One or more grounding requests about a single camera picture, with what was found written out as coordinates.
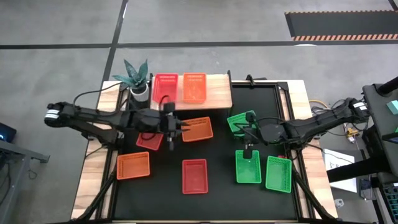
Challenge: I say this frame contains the grey metal table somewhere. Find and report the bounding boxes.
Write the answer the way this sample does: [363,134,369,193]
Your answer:
[0,139,51,215]

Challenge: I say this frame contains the black aluminium rig frame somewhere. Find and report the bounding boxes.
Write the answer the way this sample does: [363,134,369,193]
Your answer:
[70,70,340,224]

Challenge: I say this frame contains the yellow cable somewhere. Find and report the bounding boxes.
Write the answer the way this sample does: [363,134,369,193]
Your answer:
[308,99,326,109]

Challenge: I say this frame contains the green plastic slotted basket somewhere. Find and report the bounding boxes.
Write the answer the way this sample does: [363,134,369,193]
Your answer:
[234,149,262,184]
[226,110,258,138]
[265,155,293,194]

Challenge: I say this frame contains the black table mat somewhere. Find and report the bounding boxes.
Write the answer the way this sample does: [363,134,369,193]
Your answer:
[112,83,302,221]

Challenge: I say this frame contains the red plastic slotted basket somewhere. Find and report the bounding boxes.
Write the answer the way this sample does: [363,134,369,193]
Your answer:
[136,131,164,151]
[152,73,179,104]
[182,159,209,195]

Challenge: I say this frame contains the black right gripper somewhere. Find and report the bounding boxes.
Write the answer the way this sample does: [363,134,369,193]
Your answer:
[233,111,267,159]

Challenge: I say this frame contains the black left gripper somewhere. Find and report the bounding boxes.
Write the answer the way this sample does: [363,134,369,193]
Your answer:
[157,103,191,151]

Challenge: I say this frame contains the green snake plant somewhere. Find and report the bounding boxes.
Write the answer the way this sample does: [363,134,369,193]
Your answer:
[112,58,150,90]

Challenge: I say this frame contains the small teal box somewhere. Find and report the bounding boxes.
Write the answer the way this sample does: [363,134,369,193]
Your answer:
[386,99,398,116]

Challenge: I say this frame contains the orange plastic slotted basket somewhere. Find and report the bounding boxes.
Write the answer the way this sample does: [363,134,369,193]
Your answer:
[116,151,151,180]
[182,72,208,105]
[181,116,215,143]

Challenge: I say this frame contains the black device with blue light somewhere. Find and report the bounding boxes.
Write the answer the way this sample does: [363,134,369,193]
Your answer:
[0,121,17,144]

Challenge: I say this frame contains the black rack with teal grid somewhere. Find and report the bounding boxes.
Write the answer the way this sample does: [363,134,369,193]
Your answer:
[381,182,398,218]

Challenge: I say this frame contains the white grey plant pot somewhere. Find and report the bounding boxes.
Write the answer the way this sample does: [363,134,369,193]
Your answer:
[129,83,150,109]

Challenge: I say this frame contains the white paper sheet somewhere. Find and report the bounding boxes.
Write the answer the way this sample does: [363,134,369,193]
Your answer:
[322,148,359,194]

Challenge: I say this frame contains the grey desk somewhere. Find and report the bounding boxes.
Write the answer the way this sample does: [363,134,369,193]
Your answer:
[361,83,398,178]

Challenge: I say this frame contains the light wooden shelf board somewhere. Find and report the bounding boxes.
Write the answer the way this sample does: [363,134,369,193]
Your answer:
[150,73,233,111]

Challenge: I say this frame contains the black mat with hazard stripes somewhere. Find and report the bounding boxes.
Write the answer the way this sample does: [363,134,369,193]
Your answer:
[284,10,398,42]

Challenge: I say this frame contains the black round pole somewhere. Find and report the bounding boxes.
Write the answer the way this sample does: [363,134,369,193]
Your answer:
[377,75,398,95]

